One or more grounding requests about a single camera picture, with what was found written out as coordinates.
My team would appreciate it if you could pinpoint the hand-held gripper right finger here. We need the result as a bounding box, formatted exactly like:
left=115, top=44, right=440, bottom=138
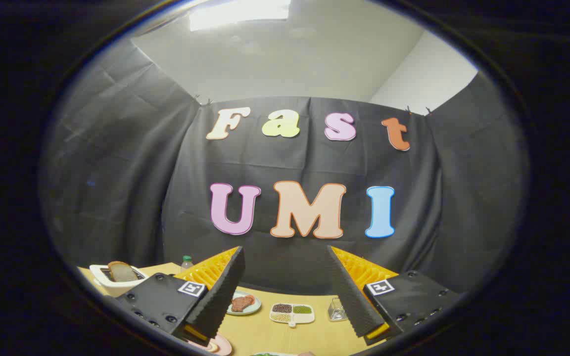
left=326, top=246, right=461, bottom=346

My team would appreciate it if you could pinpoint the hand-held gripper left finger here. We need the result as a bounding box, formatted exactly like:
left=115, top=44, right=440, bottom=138
left=117, top=246, right=246, bottom=347

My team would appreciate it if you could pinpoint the toasted bread slice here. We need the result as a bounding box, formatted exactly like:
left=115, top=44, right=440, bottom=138
left=108, top=261, right=137, bottom=282

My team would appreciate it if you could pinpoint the brown meat piece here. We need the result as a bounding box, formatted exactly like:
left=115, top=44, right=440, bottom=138
left=231, top=295, right=256, bottom=312

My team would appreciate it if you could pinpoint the pale green round plate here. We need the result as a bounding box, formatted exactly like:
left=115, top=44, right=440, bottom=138
left=227, top=291, right=262, bottom=316

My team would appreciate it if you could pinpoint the pink round plate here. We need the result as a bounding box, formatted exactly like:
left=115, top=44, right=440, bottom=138
left=189, top=332, right=233, bottom=356

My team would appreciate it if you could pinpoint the white divided dish of grains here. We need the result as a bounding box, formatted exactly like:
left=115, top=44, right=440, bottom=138
left=270, top=303, right=315, bottom=328

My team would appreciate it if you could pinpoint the white toaster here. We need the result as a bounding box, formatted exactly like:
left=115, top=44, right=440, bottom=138
left=90, top=265, right=149, bottom=288

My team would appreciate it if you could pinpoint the black backdrop cloth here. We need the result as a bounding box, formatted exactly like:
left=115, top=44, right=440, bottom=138
left=43, top=37, right=530, bottom=297

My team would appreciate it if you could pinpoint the wire mesh utensil holder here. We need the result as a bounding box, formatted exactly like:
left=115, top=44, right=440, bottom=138
left=328, top=298, right=348, bottom=322

